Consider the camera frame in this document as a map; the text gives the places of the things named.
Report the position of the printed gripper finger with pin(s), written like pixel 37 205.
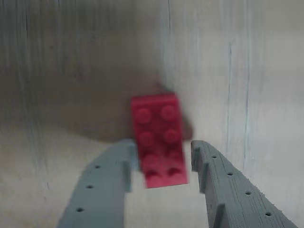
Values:
pixel 237 202
pixel 99 194

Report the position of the red lego block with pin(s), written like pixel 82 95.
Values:
pixel 159 142

